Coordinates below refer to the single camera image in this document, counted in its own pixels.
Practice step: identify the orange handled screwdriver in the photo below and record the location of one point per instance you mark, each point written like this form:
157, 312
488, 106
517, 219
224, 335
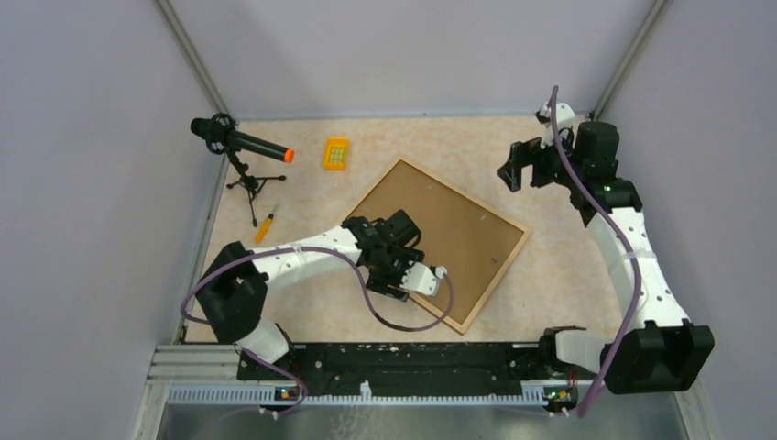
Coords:
264, 227

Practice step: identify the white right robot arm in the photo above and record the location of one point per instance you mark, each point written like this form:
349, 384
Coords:
657, 347

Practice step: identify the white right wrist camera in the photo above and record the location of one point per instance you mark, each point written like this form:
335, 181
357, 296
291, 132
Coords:
564, 120

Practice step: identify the aluminium front rail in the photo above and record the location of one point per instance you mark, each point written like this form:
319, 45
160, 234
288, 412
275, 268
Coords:
192, 391

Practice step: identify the black mini tripod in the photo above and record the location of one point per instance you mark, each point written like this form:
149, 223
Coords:
253, 185

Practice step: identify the wooden picture frame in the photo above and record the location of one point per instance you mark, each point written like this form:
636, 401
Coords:
474, 241

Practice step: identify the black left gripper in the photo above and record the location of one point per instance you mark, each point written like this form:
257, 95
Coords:
378, 284

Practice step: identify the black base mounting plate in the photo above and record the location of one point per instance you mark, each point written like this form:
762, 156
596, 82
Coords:
431, 369

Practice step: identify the yellow plastic box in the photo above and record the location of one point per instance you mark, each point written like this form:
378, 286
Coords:
335, 154

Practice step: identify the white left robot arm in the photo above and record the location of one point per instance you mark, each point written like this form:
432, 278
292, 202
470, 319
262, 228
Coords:
233, 291

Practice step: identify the black microphone orange tip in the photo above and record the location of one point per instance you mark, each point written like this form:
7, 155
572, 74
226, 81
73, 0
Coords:
221, 136

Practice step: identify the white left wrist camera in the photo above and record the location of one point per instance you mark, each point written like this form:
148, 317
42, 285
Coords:
422, 279

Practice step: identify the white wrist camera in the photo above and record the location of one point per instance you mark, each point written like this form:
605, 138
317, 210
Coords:
564, 120
422, 279

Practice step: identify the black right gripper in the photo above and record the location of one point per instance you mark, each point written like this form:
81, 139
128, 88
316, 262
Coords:
521, 155

